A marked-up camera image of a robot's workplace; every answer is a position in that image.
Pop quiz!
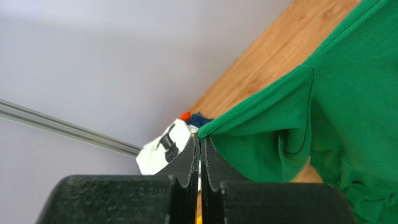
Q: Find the green t shirt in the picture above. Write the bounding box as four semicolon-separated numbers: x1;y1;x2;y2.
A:
198;0;398;224

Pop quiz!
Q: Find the left aluminium frame post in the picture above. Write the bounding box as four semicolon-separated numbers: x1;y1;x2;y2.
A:
0;99;141;157

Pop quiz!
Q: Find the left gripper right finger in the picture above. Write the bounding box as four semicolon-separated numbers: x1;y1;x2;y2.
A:
200;137;355;224

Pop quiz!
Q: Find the white printed t shirt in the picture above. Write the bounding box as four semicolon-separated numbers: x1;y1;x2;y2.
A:
136;119;198;175

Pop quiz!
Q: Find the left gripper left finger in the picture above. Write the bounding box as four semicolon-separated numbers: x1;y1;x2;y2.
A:
37;133;200;224

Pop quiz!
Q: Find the blue t shirt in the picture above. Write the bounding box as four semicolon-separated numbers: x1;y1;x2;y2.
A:
186;112;214;128

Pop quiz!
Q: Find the orange t shirt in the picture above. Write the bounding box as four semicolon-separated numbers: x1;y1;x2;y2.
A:
180;111;191;121

